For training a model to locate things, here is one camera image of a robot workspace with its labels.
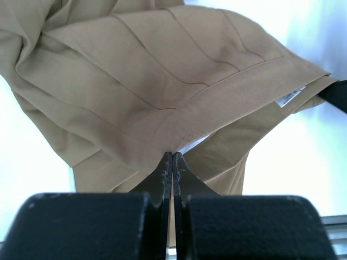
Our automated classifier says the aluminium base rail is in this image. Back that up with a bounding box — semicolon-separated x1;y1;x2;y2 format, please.
184;214;346;259

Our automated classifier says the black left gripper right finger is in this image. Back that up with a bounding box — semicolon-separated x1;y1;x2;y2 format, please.
172;153;337;259

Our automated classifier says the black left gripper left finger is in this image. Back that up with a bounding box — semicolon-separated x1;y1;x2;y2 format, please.
1;153;172;259

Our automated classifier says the tan pleated skirt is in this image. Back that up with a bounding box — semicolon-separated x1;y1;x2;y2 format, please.
1;1;335;195

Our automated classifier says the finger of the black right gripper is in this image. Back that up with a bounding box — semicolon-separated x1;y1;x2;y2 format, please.
318;80;347;114

